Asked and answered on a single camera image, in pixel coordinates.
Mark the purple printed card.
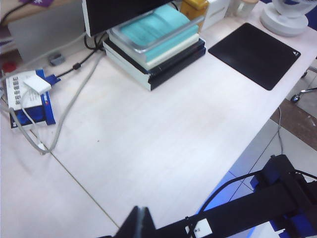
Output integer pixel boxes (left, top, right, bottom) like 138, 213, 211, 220
20, 0, 54, 8

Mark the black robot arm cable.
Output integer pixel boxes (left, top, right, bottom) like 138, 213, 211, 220
196, 171, 264, 219

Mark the large AOC monitor silver bezel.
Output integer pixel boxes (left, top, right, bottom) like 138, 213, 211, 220
81, 0, 179, 38

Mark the office chair caster base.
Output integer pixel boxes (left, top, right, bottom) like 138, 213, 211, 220
290, 70, 317, 103

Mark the thick grey cable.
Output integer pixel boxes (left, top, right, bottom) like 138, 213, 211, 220
0, 52, 106, 156

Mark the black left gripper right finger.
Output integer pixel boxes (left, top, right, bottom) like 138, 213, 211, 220
140, 206, 159, 238

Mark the grey desk partition panel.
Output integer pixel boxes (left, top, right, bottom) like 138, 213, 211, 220
7, 1, 88, 65

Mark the white and blue box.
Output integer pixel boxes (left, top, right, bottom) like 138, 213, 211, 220
4, 69, 56, 130

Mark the white adapter with cable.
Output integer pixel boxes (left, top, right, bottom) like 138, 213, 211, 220
20, 74, 52, 156

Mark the grey clip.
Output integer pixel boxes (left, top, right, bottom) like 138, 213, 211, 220
49, 52, 66, 67

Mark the white book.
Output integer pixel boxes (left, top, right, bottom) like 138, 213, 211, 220
108, 31, 202, 71

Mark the yellow packet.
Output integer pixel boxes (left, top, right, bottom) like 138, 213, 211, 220
179, 0, 209, 33

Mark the small red cap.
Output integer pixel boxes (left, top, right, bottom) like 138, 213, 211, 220
2, 60, 17, 73

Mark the black cable with blue plug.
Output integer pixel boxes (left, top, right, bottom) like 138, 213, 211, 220
43, 48, 105, 86

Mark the black power cable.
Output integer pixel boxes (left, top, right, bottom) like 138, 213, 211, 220
83, 33, 110, 52

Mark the silver monitor stand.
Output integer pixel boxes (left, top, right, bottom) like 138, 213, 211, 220
109, 14, 207, 54

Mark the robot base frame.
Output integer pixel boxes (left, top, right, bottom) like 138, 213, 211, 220
249, 173, 317, 238

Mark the grey floor cable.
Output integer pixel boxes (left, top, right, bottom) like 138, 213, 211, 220
275, 106, 286, 157

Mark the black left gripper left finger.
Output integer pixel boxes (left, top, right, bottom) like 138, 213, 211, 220
114, 206, 141, 238

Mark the black mouse pad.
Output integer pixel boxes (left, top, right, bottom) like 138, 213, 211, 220
208, 22, 302, 91

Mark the teal book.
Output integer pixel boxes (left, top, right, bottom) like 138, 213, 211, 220
118, 4, 200, 64

